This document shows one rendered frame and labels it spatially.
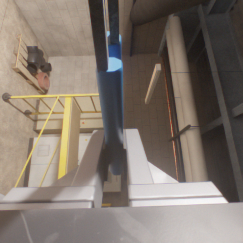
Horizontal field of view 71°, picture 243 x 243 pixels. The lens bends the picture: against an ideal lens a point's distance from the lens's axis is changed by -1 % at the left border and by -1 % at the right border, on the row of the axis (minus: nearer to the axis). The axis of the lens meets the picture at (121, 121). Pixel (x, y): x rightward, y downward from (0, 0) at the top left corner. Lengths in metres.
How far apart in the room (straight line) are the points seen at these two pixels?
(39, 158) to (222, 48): 4.32
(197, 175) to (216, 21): 3.04
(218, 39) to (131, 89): 2.27
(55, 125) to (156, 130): 2.48
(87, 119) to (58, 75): 1.81
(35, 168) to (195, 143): 3.23
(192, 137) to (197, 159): 0.37
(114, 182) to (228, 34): 3.71
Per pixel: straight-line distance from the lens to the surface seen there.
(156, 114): 4.61
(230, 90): 3.53
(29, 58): 4.20
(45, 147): 4.17
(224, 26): 4.38
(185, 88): 3.49
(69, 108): 3.09
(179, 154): 3.81
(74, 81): 5.12
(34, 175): 4.22
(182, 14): 4.59
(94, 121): 4.11
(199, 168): 3.14
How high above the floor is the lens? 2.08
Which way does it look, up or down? level
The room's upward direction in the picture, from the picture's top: 88 degrees clockwise
